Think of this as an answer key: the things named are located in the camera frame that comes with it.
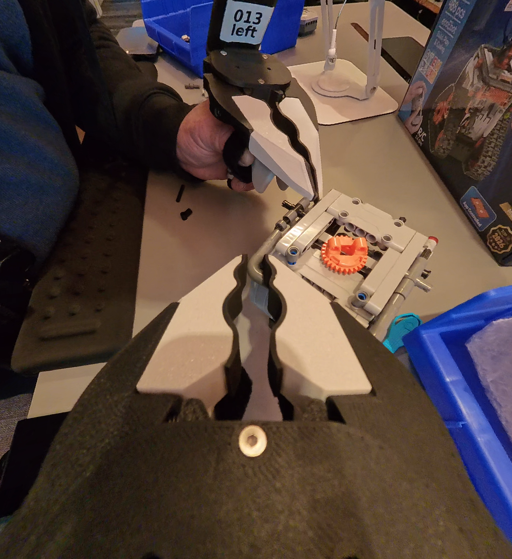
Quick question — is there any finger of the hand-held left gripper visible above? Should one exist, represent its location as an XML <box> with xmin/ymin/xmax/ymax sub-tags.
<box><xmin>277</xmin><ymin>88</ymin><xmax>325</xmax><ymax>197</ymax></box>
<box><xmin>231</xmin><ymin>95</ymin><xmax>319</xmax><ymax>199</ymax></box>

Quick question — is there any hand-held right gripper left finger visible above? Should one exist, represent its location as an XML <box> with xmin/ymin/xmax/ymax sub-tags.
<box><xmin>138</xmin><ymin>254</ymin><xmax>247</xmax><ymax>408</ymax></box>

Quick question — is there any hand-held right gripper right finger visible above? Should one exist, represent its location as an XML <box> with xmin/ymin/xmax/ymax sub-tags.
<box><xmin>265</xmin><ymin>256</ymin><xmax>373</xmax><ymax>400</ymax></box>

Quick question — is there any teal brick separator tool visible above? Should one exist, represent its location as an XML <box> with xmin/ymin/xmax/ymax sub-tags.
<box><xmin>382</xmin><ymin>312</ymin><xmax>423</xmax><ymax>355</ymax></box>

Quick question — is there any grey toy brick model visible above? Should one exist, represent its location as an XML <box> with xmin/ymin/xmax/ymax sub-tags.
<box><xmin>247</xmin><ymin>188</ymin><xmax>438</xmax><ymax>338</ymax></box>

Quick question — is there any person's left forearm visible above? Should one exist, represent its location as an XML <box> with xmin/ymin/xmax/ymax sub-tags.
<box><xmin>55</xmin><ymin>0</ymin><xmax>206</xmax><ymax>175</ymax></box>

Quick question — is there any person's left hand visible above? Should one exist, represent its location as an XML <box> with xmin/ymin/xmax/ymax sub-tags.
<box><xmin>175</xmin><ymin>101</ymin><xmax>256</xmax><ymax>193</ymax></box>

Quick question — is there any white stand base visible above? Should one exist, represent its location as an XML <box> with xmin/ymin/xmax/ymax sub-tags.
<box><xmin>287</xmin><ymin>0</ymin><xmax>400</xmax><ymax>126</ymax></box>

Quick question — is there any blue bin with label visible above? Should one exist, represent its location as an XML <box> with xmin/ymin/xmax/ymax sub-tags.
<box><xmin>141</xmin><ymin>0</ymin><xmax>305</xmax><ymax>78</ymax></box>

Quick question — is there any blue plastic bin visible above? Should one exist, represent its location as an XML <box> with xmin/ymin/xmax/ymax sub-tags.
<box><xmin>402</xmin><ymin>280</ymin><xmax>512</xmax><ymax>559</ymax></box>

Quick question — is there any robot kit box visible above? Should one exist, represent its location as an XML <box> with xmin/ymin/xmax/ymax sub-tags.
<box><xmin>398</xmin><ymin>0</ymin><xmax>512</xmax><ymax>266</ymax></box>

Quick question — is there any purple cloth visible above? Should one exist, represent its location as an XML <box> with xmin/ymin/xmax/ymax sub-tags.
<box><xmin>466</xmin><ymin>313</ymin><xmax>512</xmax><ymax>411</ymax></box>

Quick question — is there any person's blue shirt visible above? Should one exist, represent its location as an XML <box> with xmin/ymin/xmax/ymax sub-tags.
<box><xmin>0</xmin><ymin>0</ymin><xmax>83</xmax><ymax>280</ymax></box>

